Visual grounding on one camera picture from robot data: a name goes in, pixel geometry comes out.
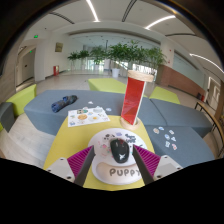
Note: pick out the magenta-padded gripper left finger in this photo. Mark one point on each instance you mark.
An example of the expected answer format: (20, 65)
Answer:
(80, 161)

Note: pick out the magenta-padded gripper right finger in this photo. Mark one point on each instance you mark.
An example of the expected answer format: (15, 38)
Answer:
(146, 160)

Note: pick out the black computer mouse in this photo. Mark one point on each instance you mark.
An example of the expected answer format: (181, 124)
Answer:
(120, 151)

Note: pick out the white round printed mouse pad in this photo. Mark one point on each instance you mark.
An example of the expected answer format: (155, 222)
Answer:
(113, 173)

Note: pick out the group of small loose stickers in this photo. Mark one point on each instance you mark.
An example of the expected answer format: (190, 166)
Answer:
(167, 136)

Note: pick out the white sticker sheet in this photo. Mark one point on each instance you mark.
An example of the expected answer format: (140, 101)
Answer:
(88, 116)

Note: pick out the gray upholstered bench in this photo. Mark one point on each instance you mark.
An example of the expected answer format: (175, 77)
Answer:
(43, 115)
(180, 115)
(193, 148)

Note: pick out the lime green upholstered bench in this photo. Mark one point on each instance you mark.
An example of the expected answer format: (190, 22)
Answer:
(106, 85)
(21, 98)
(165, 95)

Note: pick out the wooden chair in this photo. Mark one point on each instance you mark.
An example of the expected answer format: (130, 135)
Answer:
(213, 118)

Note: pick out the dark gray ottoman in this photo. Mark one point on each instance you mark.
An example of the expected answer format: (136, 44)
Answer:
(6, 116)

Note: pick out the red fire equipment box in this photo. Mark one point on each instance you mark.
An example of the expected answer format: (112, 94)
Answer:
(56, 70)

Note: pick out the group of potted plants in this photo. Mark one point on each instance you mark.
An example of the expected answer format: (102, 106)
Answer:
(120, 53)

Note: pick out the green exit sign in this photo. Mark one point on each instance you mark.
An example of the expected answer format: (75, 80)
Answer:
(35, 36)

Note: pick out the group of ceiling strip lights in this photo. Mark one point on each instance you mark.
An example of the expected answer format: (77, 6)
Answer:
(92, 10)

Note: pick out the golden wall plaque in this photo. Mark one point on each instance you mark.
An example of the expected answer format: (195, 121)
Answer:
(59, 47)

